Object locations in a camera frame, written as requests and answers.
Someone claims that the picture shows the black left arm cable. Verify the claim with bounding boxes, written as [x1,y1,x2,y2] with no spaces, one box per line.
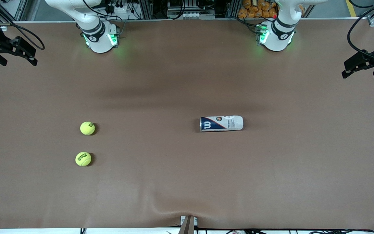
[347,0,374,64]

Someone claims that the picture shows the orange packets pile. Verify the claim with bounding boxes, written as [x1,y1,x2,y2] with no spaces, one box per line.
[238,0,280,19]

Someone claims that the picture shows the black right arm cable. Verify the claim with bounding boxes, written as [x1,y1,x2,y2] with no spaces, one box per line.
[0,21,45,51]

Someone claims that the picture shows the white blue tennis ball can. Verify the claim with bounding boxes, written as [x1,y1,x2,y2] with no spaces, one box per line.
[200,115,243,132]

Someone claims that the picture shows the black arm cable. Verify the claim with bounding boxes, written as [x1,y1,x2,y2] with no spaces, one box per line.
[0,21,45,51]
[347,0,374,64]

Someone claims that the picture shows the white power strip black plugs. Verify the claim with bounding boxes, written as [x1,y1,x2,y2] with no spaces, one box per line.
[104,0,135,15]

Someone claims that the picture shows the aluminium frame struts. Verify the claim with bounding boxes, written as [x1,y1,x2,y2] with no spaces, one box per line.
[0,0,28,23]

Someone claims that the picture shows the brown table mat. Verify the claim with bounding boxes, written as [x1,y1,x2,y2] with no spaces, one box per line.
[0,19,374,229]

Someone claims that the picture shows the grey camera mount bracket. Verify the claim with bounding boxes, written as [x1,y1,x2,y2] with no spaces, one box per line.
[178,215,198,234]

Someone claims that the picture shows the white socket strip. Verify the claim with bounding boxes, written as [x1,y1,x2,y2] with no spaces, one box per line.
[181,12,215,19]

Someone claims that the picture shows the aluminium frame post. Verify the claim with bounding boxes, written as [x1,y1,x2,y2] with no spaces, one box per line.
[141,0,154,20]
[227,0,241,18]

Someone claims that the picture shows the yellow tennis ball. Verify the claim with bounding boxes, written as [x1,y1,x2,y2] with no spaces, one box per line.
[75,152,92,167]
[80,122,95,136]

